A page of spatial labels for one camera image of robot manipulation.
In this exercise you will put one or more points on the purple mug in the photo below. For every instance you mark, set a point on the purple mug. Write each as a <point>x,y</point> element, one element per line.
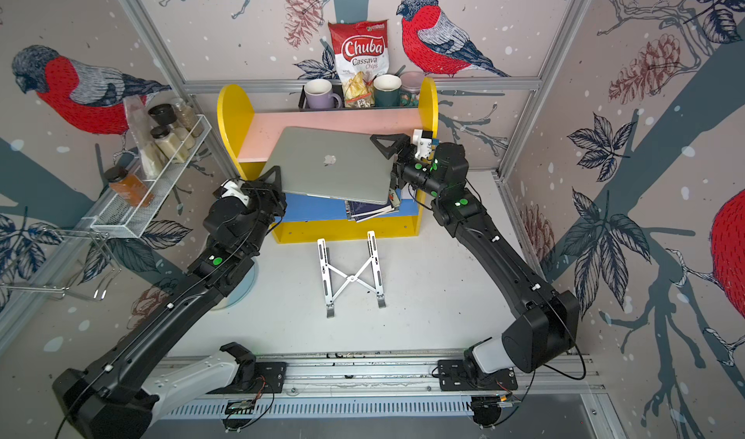
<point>320,95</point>

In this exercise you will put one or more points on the rear spice jar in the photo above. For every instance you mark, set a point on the rear spice jar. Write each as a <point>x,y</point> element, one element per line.
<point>187,117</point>

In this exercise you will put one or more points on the white wire wall rack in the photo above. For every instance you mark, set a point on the white wire wall rack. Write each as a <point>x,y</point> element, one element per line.
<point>118,236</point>

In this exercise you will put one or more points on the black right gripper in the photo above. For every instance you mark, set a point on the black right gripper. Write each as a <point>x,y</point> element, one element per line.
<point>399,164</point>

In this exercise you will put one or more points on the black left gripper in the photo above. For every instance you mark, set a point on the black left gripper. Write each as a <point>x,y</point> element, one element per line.
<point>271,192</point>

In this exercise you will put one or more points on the clear plastic bag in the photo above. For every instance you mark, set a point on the clear plastic bag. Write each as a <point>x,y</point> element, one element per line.
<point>152,159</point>

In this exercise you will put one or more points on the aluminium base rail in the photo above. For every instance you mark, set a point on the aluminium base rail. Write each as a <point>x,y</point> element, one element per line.
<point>353,385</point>

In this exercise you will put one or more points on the green mug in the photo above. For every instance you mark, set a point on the green mug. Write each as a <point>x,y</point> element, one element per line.
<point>388,92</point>

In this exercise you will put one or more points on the pink mug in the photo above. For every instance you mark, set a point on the pink mug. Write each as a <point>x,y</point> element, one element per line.
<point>410,88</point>

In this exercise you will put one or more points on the orange spice jar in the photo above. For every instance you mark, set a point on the orange spice jar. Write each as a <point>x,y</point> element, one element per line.
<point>128,186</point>

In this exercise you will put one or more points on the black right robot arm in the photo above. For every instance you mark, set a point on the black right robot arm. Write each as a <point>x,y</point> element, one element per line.
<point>546,321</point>

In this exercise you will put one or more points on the tall spice jar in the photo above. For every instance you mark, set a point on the tall spice jar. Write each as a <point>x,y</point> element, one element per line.
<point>167,122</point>

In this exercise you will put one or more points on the Chuba chips bag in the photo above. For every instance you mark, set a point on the Chuba chips bag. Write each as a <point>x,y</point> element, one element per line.
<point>361,55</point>

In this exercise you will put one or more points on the yellow pink blue shelf unit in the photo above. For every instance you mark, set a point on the yellow pink blue shelf unit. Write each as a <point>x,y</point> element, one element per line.
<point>249,138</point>

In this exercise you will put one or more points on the silver laptop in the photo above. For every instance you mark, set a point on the silver laptop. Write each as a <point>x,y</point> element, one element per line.
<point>333,165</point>

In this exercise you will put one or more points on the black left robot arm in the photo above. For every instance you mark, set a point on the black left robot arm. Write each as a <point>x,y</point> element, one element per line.
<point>108,398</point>

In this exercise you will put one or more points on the silver folding laptop stand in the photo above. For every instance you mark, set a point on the silver folding laptop stand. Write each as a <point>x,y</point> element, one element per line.
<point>335,281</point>

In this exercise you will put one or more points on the stack of books underneath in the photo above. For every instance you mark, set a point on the stack of books underneath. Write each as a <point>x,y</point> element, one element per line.
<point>362,211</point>

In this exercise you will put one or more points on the cream floral plate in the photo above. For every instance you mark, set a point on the cream floral plate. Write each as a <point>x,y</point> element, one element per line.
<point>241,291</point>

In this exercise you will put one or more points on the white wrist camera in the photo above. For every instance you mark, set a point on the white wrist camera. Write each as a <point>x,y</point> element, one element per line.
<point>424,142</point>
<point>233,188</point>

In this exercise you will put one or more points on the black lid spice jar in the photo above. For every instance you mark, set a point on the black lid spice jar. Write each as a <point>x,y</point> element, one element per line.
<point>169,144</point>

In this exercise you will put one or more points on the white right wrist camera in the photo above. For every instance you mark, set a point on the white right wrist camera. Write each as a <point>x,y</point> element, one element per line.
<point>424,142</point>

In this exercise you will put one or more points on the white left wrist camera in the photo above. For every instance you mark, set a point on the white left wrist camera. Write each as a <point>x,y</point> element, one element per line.
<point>233,188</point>

